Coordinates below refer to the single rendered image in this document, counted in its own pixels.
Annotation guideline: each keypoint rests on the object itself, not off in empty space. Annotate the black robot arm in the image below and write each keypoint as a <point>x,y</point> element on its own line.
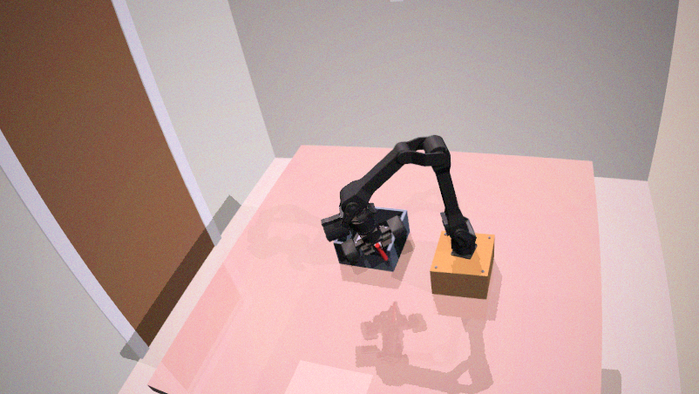
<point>357,213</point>

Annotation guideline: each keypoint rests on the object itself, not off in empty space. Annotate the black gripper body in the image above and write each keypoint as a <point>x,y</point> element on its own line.
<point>373,237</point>

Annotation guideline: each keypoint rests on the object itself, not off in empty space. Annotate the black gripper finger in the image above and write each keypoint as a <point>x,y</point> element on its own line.
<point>386,244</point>
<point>374,251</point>

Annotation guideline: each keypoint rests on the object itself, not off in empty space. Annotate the red peg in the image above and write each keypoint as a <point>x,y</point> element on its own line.
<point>381,251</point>

